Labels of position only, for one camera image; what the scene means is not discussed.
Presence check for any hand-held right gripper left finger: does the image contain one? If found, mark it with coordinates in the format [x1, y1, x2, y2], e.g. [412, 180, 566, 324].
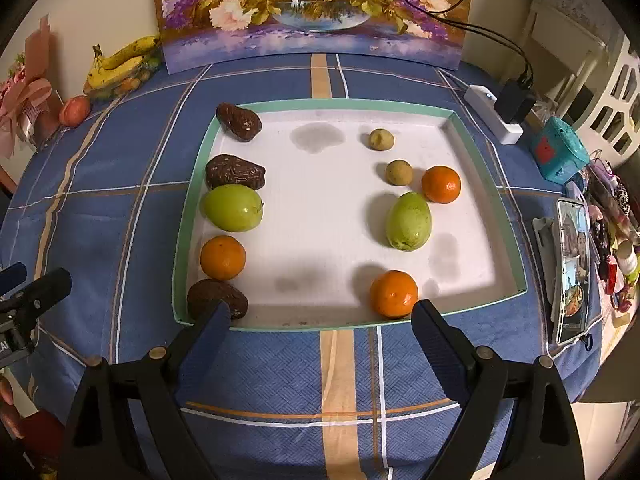
[59, 299, 232, 480]

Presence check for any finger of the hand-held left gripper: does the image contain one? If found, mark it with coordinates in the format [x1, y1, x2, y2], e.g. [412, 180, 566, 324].
[0, 267, 73, 317]
[0, 262, 27, 293]

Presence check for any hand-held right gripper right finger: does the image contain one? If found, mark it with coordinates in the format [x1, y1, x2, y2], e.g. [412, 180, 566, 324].
[410, 299, 586, 480]

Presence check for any large orange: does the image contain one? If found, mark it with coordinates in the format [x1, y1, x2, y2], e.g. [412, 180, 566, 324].
[369, 270, 419, 319]

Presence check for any small orange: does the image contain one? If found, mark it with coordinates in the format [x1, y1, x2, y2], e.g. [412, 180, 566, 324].
[200, 235, 247, 281]

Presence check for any green mango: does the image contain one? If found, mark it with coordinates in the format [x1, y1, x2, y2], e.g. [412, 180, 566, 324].
[385, 191, 432, 252]

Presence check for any round green fruit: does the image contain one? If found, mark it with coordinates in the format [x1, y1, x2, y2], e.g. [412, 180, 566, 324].
[201, 184, 264, 233]

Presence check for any white tray with teal rim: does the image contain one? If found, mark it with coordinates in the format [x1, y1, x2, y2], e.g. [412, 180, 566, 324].
[171, 98, 528, 332]

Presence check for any person's left hand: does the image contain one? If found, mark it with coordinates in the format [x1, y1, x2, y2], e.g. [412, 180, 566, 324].
[0, 376, 20, 437]

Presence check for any blue checked tablecloth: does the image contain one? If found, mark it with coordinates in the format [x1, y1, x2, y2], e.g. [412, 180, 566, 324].
[0, 52, 603, 480]

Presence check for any person's red clothing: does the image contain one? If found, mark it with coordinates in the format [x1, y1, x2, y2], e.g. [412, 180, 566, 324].
[15, 410, 66, 480]

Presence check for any grey phone stand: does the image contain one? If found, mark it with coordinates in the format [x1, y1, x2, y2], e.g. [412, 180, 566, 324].
[531, 215, 561, 311]

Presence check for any smartphone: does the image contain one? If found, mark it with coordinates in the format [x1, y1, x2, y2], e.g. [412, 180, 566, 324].
[554, 197, 593, 346]

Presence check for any red peach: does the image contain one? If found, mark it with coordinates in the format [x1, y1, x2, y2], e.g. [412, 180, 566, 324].
[59, 95, 92, 127]

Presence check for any white pill bottle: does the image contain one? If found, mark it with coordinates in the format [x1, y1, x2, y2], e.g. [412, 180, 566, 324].
[617, 240, 640, 281]

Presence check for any pile of assorted trinkets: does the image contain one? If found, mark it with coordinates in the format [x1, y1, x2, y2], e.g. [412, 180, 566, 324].
[565, 147, 640, 316]

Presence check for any colourful fruit dish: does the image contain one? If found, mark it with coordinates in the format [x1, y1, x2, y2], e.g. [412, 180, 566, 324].
[84, 55, 162, 101]

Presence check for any teal plastic box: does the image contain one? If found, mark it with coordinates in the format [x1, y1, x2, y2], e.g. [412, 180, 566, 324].
[530, 116, 590, 183]

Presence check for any yellow banana bunch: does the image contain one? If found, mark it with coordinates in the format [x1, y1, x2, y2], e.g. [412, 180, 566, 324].
[87, 35, 162, 92]

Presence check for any white power strip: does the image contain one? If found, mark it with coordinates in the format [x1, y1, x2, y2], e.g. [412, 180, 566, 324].
[463, 86, 524, 146]

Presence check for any black charger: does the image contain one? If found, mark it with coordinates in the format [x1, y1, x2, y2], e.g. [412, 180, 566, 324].
[494, 79, 537, 125]

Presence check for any white wooden stand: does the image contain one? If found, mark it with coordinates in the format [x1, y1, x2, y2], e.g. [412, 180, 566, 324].
[520, 0, 608, 116]

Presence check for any black charger cable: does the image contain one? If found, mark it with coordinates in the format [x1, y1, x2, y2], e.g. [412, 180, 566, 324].
[401, 0, 533, 88]

